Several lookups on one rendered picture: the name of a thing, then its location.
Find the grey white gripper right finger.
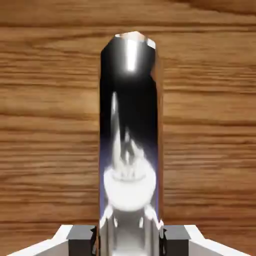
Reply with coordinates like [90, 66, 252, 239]
[161, 224, 252, 256]

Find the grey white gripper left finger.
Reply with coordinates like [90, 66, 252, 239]
[5, 224, 98, 256]

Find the shiny dark metal cabinet handle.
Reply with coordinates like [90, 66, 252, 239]
[98, 30, 164, 256]

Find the wooden cabinet door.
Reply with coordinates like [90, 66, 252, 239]
[0, 0, 256, 256]

